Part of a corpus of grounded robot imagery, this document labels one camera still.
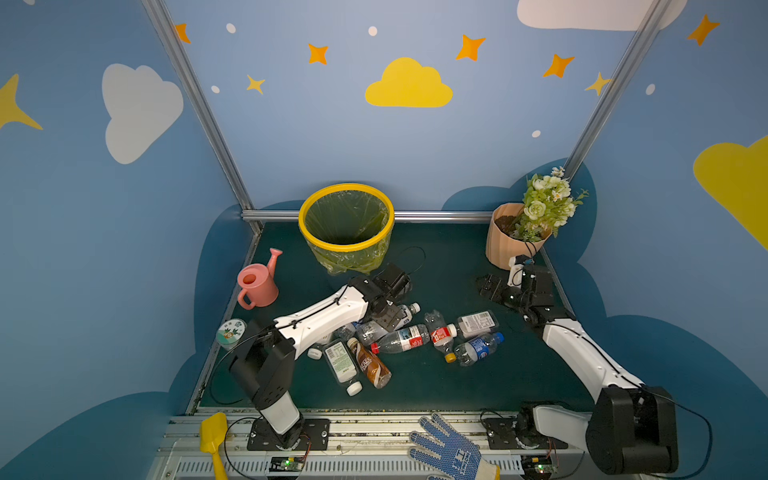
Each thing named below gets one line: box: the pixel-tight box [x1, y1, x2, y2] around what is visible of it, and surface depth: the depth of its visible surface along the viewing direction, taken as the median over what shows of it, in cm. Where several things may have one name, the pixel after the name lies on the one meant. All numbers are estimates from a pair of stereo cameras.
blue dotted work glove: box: [408, 413, 500, 480], surface depth 73 cm
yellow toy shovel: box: [200, 412, 228, 480], surface depth 74 cm
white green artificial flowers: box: [509, 166, 589, 242], surface depth 94 cm
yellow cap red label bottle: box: [424, 310, 457, 364], surface depth 89 cm
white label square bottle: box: [457, 310, 500, 338], surface depth 93 cm
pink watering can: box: [237, 248, 283, 310], surface depth 95 cm
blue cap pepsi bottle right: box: [454, 332, 505, 367], surface depth 87 cm
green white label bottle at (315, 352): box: [307, 343, 323, 360], surface depth 87 cm
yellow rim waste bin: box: [298, 183, 395, 276], surface depth 92 cm
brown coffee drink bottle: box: [347, 337, 392, 389], surface depth 83 cm
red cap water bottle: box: [370, 324, 431, 354], surface depth 88 cm
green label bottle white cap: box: [323, 339, 364, 397], surface depth 85 cm
